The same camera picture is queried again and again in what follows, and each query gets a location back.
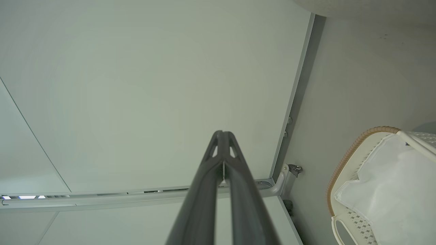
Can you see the white laundry basket brown rim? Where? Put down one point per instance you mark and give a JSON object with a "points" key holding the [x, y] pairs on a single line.
{"points": [[354, 149]]}

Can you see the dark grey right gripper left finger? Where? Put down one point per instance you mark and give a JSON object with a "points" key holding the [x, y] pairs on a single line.
{"points": [[201, 204]]}

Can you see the white cloth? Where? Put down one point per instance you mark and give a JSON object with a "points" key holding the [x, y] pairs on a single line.
{"points": [[391, 190]]}

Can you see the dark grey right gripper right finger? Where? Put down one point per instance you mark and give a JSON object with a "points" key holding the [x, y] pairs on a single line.
{"points": [[248, 211]]}

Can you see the grey partition base rail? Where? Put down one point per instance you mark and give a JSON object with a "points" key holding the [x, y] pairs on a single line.
{"points": [[299, 85]]}

